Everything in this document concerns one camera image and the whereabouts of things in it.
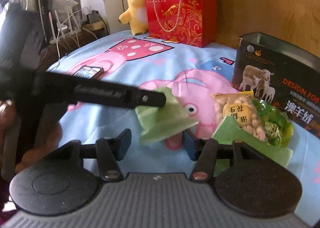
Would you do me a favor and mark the light green snack packet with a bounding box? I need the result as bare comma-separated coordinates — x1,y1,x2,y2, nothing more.
136,86,198,146

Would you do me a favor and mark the person's left hand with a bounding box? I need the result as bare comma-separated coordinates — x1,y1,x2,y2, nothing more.
0,100,63,213

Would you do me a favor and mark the light green wafer packet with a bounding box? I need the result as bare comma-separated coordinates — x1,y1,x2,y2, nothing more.
212,116,293,169

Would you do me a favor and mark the peanut snack packet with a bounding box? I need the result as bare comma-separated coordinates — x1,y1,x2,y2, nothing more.
212,91,267,142

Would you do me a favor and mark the green pea snack packet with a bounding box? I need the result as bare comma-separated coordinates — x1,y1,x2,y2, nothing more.
252,98,294,148

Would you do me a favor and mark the yellow duck plush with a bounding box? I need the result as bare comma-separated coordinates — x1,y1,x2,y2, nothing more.
118,0,149,36

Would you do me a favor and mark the black printed tin box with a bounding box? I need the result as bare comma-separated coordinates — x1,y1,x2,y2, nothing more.
232,32,319,137

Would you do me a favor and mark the red gift bag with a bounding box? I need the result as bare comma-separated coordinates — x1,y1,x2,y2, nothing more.
146,0,217,47

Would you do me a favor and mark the wooden headboard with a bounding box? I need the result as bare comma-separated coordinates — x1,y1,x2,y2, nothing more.
216,0,319,56

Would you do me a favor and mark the white router with cables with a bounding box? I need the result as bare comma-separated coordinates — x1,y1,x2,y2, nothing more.
49,6,108,47

